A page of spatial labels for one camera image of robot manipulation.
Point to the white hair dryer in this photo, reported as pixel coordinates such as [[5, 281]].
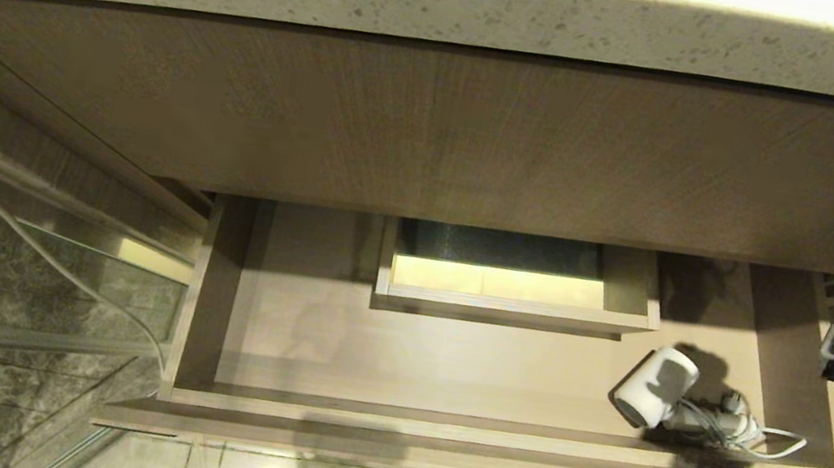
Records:
[[654, 388]]

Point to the light wooden vanity drawer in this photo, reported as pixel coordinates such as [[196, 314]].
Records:
[[444, 374]]

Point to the light wooden vanity cabinet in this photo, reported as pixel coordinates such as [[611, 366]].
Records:
[[433, 135]]

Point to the aluminium glass door bar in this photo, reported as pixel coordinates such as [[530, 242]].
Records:
[[9, 340]]

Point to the chrome floor rail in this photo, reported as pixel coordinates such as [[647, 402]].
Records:
[[84, 449]]

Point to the aluminium shower track rail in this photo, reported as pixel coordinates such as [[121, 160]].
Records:
[[48, 210]]

